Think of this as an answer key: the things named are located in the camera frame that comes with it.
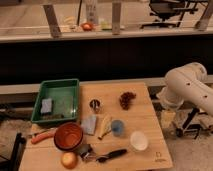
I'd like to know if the dark grape bunch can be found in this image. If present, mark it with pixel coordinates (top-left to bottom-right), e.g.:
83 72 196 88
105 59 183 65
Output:
119 92 136 110

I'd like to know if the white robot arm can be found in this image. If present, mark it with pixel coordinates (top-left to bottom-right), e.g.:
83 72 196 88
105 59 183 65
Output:
157 62 213 116

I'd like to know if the green plastic tray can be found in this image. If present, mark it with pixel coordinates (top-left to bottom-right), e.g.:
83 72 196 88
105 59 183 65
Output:
31 79 80 125

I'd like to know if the blue sponge in tray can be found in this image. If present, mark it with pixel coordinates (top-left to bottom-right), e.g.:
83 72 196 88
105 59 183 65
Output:
40 98 53 114

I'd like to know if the small metal cup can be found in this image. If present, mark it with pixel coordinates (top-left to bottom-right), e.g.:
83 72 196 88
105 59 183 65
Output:
89 99 101 113

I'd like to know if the yellow banana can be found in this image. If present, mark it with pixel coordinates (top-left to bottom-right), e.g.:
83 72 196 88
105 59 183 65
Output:
98 116 112 140

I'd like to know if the brown red bowl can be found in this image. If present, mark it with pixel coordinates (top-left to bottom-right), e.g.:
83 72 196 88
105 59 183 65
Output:
54 122 83 151

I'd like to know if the red apple on shelf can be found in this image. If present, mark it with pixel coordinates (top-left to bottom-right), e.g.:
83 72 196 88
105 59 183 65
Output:
81 22 94 31

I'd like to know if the orange carrot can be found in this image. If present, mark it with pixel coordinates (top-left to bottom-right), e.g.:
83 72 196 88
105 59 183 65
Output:
31 132 55 144

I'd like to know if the yellow onion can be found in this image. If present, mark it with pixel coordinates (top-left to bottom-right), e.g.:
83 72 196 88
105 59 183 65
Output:
61 152 78 169

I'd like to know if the black office chair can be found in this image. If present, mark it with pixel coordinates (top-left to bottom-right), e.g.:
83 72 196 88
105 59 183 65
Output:
141 0 209 29

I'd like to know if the black chair back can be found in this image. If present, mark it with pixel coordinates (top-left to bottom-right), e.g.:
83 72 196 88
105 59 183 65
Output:
0 133 26 171

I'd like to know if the black handled peeler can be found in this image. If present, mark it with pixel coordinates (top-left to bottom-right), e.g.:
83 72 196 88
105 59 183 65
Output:
81 149 127 163

